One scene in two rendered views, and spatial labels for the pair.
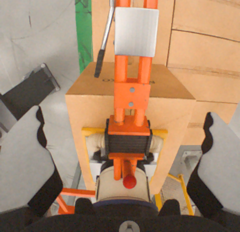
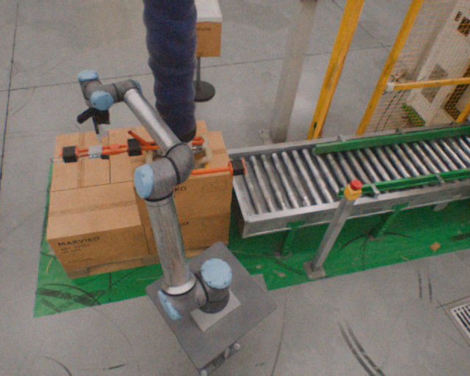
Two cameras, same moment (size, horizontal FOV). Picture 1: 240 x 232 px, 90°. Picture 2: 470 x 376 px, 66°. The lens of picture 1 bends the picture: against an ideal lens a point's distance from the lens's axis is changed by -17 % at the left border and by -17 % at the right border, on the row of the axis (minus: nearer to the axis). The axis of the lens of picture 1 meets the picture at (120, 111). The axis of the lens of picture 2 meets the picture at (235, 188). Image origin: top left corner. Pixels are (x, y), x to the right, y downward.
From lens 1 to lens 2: 2.04 m
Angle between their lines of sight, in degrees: 41
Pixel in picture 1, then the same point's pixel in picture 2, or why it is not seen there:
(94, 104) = not seen: hidden behind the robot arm
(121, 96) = (114, 149)
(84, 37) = (139, 287)
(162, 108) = not seen: hidden behind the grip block
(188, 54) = (126, 169)
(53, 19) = (116, 330)
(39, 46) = (154, 348)
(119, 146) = (136, 146)
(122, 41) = (97, 151)
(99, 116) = not seen: hidden behind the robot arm
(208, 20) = (98, 165)
